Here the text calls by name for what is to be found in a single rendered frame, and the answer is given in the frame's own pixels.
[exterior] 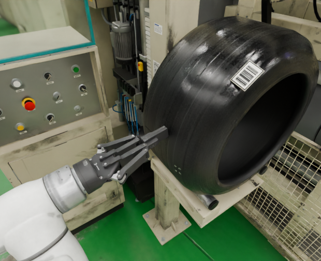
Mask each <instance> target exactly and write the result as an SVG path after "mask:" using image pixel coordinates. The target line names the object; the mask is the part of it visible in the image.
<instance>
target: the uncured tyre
mask: <svg viewBox="0 0 321 261"><path fill-rule="evenodd" d="M249 60H250V61H252V62H253V63H254V64H256V65H257V66H259V67H260V68H261V69H263V70H264V72H263V73H262V74H261V75H260V76H259V77H258V78H257V79H256V80H255V81H254V82H253V83H252V84H251V85H250V87H249V88H248V89H247V90H246V91H243V90H242V89H241V88H239V87H238V86H237V85H236V84H234V83H233V82H232V81H230V79H231V78H232V77H233V76H234V75H235V74H236V73H237V72H238V71H239V70H240V69H241V68H242V67H243V66H244V65H245V64H246V63H247V62H248V61H249ZM318 75H319V65H318V61H317V58H316V55H315V52H314V49H313V46H312V44H311V42H310V41H309V40H308V39H307V38H305V37H304V36H302V35H301V34H299V33H298V32H296V31H294V30H291V29H288V28H284V27H280V26H276V25H272V24H268V23H264V22H260V21H256V20H252V19H248V18H244V17H239V16H230V17H222V18H216V19H213V20H210V21H207V22H205V23H203V24H201V25H199V26H198V27H196V28H194V29H193V30H191V31H190V32H189V33H187V34H186V35H185V36H184V37H183V38H182V39H181V40H180V41H179V42H178V43H177V44H176V45H175V46H174V47H173V48H172V49H171V50H170V52H169V53H168V54H167V55H166V57H165V58H164V60H163V61H162V63H161V64H160V66H159V68H158V70H157V71H156V73H155V75H154V77H153V79H152V81H151V84H150V86H149V89H148V92H147V95H146V98H145V102H144V108H143V130H144V134H145V135H146V134H147V133H150V131H151V132H153V131H155V130H157V129H159V128H161V127H162V126H165V127H166V128H168V137H167V138H165V139H164V140H162V141H160V142H159V144H158V145H156V146H154V147H153V148H151V150H152V152H153V153H154V154H155V155H156V156H157V157H158V158H159V160H160V161H161V162H162V163H163V164H164V165H165V166H166V167H167V168H168V169H169V171H170V172H171V173H172V174H173V175H174V176H175V177H176V178H177V179H178V180H179V182H180V183H181V184H182V185H183V186H184V187H186V188H187V189H189V190H191V191H192V192H194V193H196V194H200V195H221V194H225V193H228V192H230V191H232V190H234V189H236V188H238V187H240V186H241V185H243V184H244V183H245V182H247V181H248V180H249V179H251V178H252V177H253V176H255V175H256V174H257V173H258V172H259V171H260V170H261V169H262V168H264V167H265V166H266V165H267V164H268V163H269V162H270V160H271V159H272V158H273V157H274V156H275V155H276V154H277V153H278V151H279V150H280V149H281V147H282V146H283V145H284V144H285V142H286V141H287V140H288V139H289V137H290V136H291V134H292V133H293V132H294V130H295V129H296V127H297V126H298V124H299V122H300V121H301V119H302V117H303V115H304V114H305V112H306V110H307V108H308V106H309V104H310V102H311V99H312V97H313V94H314V92H315V89H316V85H317V81H318ZM146 127H147V128H148V129H149V130H150V131H149V130H148V129H147V128H146ZM173 163H175V164H176V165H178V166H179V167H181V168H182V176H181V175H179V174H178V173H176V172H175V170H174V164H173Z"/></svg>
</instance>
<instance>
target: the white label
mask: <svg viewBox="0 0 321 261"><path fill-rule="evenodd" d="M263 72H264V70H263V69H261V68H260V67H259V66H257V65H256V64H254V63H253V62H252V61H250V60H249V61H248V62H247V63H246V64H245V65H244V66H243V67H242V68H241V69H240V70H239V71H238V72H237V73H236V74H235V75H234V76H233V77H232V78H231V79H230V81H232V82H233V83H234V84H236V85H237V86H238V87H239V88H241V89H242V90H243V91H246V90H247V89H248V88H249V87H250V85H251V84H252V83H253V82H254V81H255V80H256V79H257V78H258V77H259V76H260V75H261V74H262V73H263Z"/></svg>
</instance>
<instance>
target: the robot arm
mask: <svg viewBox="0 0 321 261"><path fill-rule="evenodd" d="M167 137H168V128H166V127H165V126H162V127H161V128H159V129H157V130H155V131H153V132H150V133H147V134H146V135H144V136H142V137H141V136H140V135H137V137H136V136H135V135H134V134H132V135H129V136H126V137H124V138H121V139H118V140H115V141H112V142H109V143H104V144H98V145H97V148H98V151H97V153H96V154H94V155H93V157H91V158H90V159H88V158H85V159H83V160H81V161H79V162H77V163H75V164H73V165H72V166H73V168H71V167H70V166H69V165H65V166H63V167H61V168H59V169H58V170H56V171H54V172H52V173H50V174H47V175H46V176H44V177H42V178H40V179H37V180H34V181H30V182H26V183H24V184H21V185H19V186H17V187H15V188H13V189H11V190H9V191H8V192H6V193H5V194H3V195H1V196H0V255H2V254H4V253H6V252H8V253H9V254H11V255H12V256H13V257H14V258H15V259H16V260H17V261H89V260H88V258H87V256H86V254H85V252H84V250H83V248H82V247H81V245H80V243H79V242H78V240H77V239H76V238H75V237H74V235H73V234H72V233H71V232H70V230H69V229H68V227H67V225H66V223H65V221H64V218H63V216H62V214H64V213H65V212H68V211H69V210H70V209H72V208H73V207H75V206H77V205H78V204H80V203H82V202H84V201H85V200H86V199H87V196H86V193H88V194H91V193H92V192H94V191H96V190H97V189H99V188H101V187H102V185H103V184H104V183H106V182H111V181H112V180H114V181H118V182H119V184H120V185H123V184H124V183H125V181H126V179H127V178H128V177H129V176H130V175H131V174H132V173H133V172H134V171H135V170H136V169H137V168H138V167H139V166H141V165H142V164H143V163H144V162H145V161H146V160H147V159H148V158H149V157H150V155H149V150H150V149H151V148H153V147H154V146H156V145H158V144H159V142H160V141H162V140H164V139H165V138H167ZM120 169H121V170H120ZM119 170H120V171H119Z"/></svg>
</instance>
